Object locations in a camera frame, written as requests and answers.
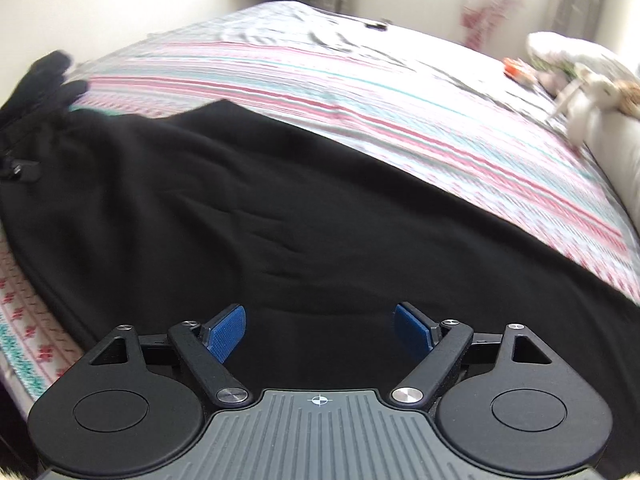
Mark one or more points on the orange tissue pack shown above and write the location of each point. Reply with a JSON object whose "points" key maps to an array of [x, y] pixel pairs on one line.
{"points": [[516, 69]]}

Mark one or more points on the patterned red green bed blanket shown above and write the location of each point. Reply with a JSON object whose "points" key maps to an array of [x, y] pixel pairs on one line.
{"points": [[439, 111]]}

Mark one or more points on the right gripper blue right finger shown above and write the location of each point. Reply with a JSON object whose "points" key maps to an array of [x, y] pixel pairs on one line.
{"points": [[439, 348]]}

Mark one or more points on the black pants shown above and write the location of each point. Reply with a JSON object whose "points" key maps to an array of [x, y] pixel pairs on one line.
{"points": [[154, 221]]}

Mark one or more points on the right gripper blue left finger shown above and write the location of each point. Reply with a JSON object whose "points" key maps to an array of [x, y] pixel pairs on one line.
{"points": [[205, 347]]}

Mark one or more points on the long grey rolled quilt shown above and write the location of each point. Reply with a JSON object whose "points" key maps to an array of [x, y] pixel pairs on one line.
{"points": [[612, 136]]}

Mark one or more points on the pink patterned hanging cloth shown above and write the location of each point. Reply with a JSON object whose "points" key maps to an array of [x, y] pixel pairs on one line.
{"points": [[479, 18]]}

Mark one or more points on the white plush bunny toy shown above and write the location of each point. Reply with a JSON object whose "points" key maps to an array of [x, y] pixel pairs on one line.
{"points": [[590, 93]]}

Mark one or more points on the white floral pillow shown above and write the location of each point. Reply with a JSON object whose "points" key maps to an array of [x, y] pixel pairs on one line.
{"points": [[550, 53]]}

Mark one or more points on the pink plush toy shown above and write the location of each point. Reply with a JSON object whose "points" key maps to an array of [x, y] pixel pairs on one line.
{"points": [[552, 81]]}

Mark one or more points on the black garment pile at bedside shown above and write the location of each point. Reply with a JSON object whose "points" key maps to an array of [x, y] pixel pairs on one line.
{"points": [[43, 91]]}

